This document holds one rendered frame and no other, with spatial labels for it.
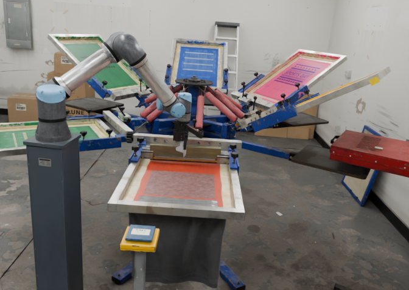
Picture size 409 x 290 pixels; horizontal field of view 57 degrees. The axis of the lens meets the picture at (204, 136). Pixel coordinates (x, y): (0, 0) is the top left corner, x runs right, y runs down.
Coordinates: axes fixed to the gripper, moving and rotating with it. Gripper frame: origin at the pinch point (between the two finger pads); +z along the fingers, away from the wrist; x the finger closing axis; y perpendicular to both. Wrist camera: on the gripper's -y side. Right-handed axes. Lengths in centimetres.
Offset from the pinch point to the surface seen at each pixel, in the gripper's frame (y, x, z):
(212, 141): -15.9, -20.6, -2.3
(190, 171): -3.8, 11.1, 5.9
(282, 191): -103, -181, 101
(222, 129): -24, -61, 1
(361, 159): -101, 1, -5
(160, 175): 11.6, 19.9, 6.0
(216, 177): -18.3, 17.1, 5.9
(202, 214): -11, 61, 5
